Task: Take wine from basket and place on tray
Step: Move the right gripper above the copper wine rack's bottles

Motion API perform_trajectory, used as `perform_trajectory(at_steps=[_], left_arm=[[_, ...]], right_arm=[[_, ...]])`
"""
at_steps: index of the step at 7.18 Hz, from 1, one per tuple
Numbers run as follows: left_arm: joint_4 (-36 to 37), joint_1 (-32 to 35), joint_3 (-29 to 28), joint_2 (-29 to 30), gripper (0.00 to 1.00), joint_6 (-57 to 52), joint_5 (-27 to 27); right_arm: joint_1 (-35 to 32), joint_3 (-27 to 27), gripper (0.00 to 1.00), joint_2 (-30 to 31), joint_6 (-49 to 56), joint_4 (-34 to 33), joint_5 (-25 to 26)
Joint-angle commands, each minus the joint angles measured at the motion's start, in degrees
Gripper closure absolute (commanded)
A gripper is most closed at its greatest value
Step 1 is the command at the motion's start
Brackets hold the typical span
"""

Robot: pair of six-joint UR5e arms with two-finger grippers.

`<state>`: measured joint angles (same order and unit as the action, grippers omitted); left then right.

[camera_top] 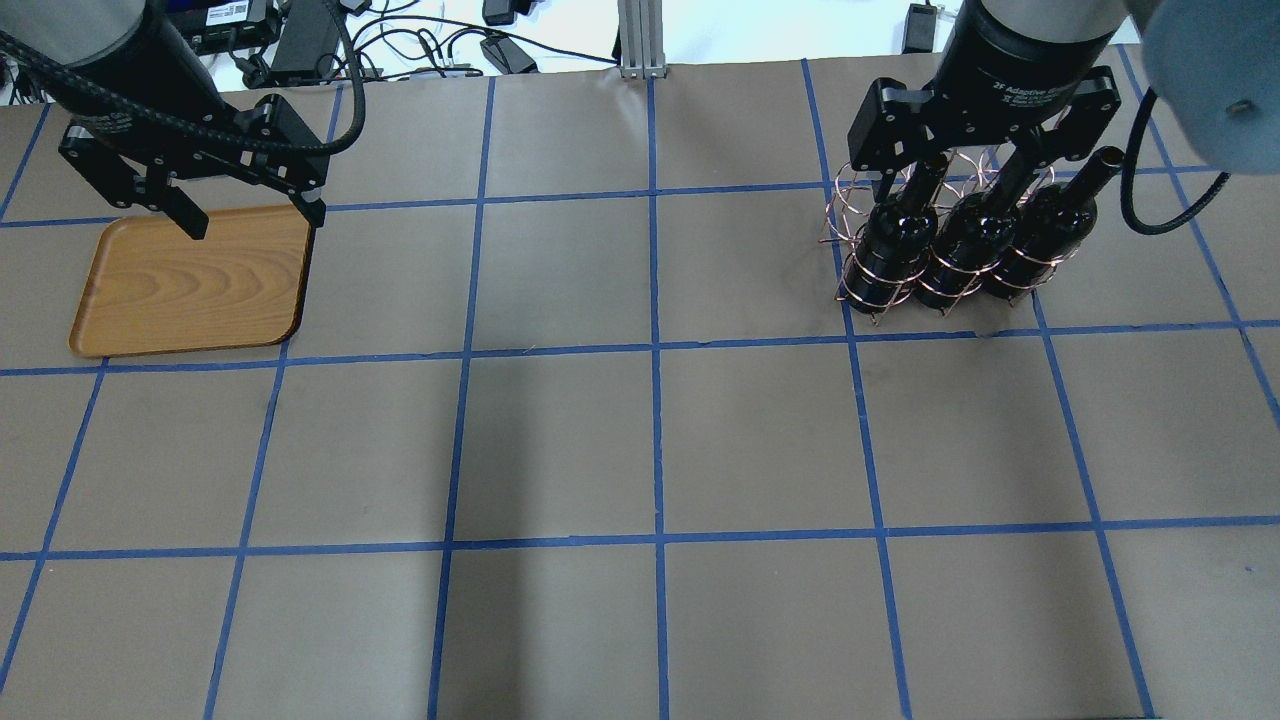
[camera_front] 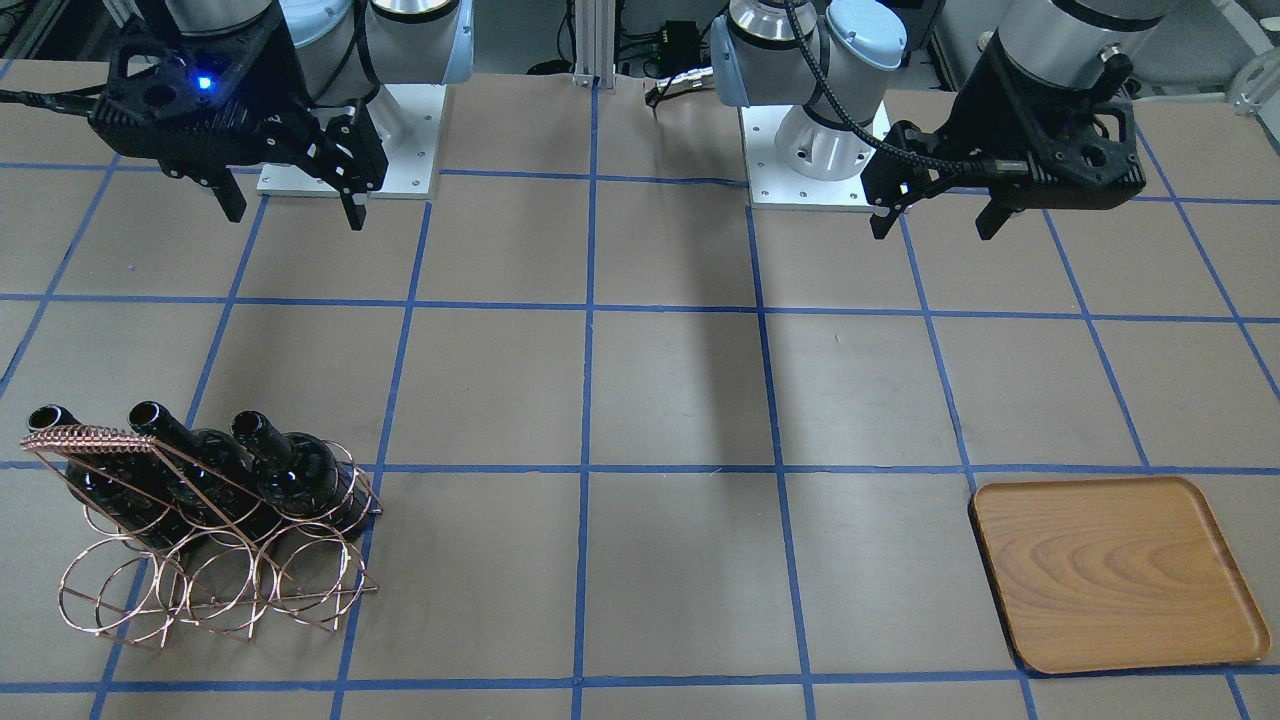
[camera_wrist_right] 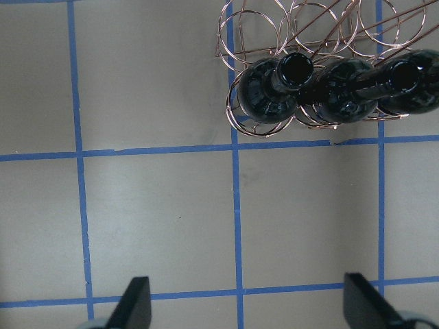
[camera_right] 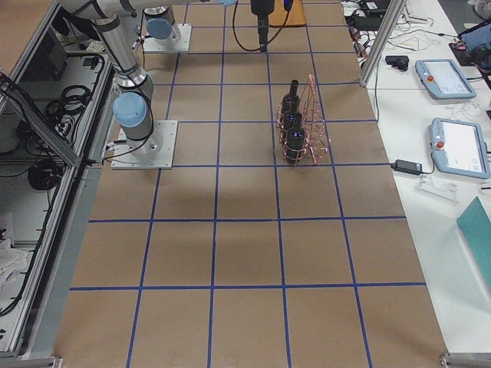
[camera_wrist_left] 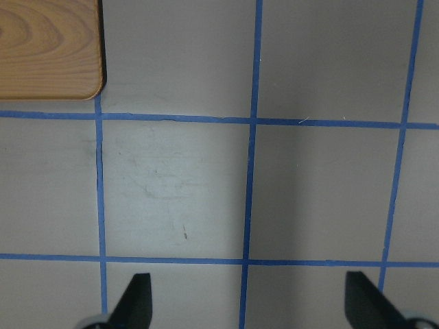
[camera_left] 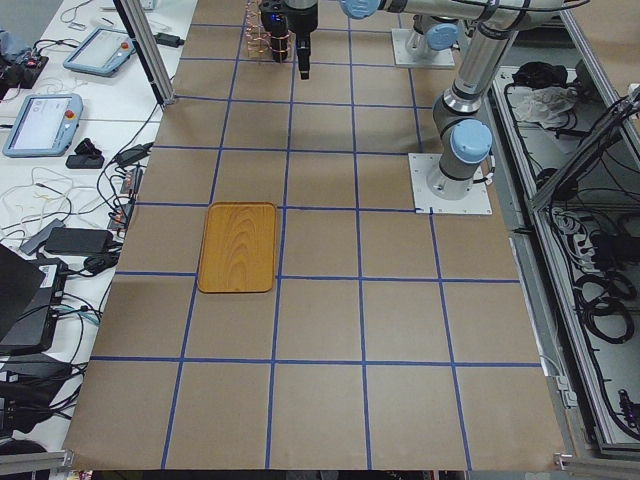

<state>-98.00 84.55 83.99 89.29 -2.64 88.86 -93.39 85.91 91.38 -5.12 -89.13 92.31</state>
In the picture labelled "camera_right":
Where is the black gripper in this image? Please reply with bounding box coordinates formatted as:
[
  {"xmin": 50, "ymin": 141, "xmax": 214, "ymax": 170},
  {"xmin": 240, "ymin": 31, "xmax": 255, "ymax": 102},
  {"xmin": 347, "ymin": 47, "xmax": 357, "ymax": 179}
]
[{"xmin": 250, "ymin": 0, "xmax": 273, "ymax": 52}]

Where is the dark wine bottle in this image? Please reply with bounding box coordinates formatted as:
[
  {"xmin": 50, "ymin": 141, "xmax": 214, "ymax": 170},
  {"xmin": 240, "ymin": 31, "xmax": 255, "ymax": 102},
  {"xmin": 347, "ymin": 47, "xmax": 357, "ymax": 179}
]
[
  {"xmin": 285, "ymin": 125, "xmax": 305, "ymax": 165},
  {"xmin": 281, "ymin": 80, "xmax": 299, "ymax": 117},
  {"xmin": 283, "ymin": 112, "xmax": 302, "ymax": 132}
]

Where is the wooden tray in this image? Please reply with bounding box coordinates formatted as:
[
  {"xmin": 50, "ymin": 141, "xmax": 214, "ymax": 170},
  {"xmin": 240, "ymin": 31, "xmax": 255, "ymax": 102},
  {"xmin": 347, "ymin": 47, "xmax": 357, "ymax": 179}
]
[{"xmin": 269, "ymin": 0, "xmax": 307, "ymax": 28}]

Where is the small black device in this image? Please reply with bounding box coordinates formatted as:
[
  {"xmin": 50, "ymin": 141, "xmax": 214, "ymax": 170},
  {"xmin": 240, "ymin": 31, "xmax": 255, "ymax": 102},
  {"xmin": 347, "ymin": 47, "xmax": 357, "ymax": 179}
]
[{"xmin": 385, "ymin": 55, "xmax": 409, "ymax": 71}]

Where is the upper teach pendant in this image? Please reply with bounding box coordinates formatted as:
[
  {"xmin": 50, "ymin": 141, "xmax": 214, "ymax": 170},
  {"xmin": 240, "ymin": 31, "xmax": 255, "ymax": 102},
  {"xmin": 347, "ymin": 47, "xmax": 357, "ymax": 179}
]
[{"xmin": 415, "ymin": 59, "xmax": 476, "ymax": 100}]

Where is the teach pendant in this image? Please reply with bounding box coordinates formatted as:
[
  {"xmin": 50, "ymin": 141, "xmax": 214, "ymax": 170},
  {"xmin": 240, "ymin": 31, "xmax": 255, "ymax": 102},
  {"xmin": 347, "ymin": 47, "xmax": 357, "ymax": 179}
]
[
  {"xmin": 430, "ymin": 118, "xmax": 490, "ymax": 179},
  {"xmin": 415, "ymin": 59, "xmax": 476, "ymax": 100}
]

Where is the black power adapter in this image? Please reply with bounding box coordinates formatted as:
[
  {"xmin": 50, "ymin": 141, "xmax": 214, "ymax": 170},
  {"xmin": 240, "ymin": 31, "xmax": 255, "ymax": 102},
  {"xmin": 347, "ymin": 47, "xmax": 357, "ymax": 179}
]
[{"xmin": 390, "ymin": 159, "xmax": 423, "ymax": 176}]

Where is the lower teach pendant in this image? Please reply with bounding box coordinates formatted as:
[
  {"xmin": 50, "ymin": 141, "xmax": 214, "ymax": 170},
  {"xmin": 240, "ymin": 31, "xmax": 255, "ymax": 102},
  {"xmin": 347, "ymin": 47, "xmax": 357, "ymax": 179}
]
[{"xmin": 430, "ymin": 118, "xmax": 490, "ymax": 179}]

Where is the clear acrylic stand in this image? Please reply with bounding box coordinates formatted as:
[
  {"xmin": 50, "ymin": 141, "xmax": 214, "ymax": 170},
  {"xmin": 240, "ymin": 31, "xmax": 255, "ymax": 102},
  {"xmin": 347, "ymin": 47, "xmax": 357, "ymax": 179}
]
[{"xmin": 415, "ymin": 174, "xmax": 459, "ymax": 205}]

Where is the teal folder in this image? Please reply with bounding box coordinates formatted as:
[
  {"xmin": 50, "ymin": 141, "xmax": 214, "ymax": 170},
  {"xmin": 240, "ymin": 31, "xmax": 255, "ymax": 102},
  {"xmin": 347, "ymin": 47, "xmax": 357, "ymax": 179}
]
[{"xmin": 457, "ymin": 197, "xmax": 491, "ymax": 284}]

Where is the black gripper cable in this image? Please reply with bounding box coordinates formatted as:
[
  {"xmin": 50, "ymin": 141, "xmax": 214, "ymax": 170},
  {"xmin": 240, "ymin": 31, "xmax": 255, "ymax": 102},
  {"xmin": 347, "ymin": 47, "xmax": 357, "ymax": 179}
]
[{"xmin": 232, "ymin": 0, "xmax": 295, "ymax": 52}]

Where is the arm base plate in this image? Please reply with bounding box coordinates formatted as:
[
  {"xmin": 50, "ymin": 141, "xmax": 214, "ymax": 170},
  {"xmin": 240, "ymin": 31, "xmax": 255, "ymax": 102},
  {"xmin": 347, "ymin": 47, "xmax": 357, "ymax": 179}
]
[
  {"xmin": 110, "ymin": 120, "xmax": 178, "ymax": 169},
  {"xmin": 143, "ymin": 24, "xmax": 193, "ymax": 54}
]

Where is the copper wire wine basket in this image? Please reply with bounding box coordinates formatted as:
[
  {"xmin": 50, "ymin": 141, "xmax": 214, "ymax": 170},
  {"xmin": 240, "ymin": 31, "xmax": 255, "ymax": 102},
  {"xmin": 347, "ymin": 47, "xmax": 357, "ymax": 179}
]
[{"xmin": 276, "ymin": 74, "xmax": 331, "ymax": 166}]

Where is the aluminium frame post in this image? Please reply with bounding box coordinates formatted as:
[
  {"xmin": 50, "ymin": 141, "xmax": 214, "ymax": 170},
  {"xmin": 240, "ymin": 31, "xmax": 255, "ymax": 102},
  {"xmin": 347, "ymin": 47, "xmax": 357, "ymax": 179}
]
[{"xmin": 359, "ymin": 0, "xmax": 407, "ymax": 87}]

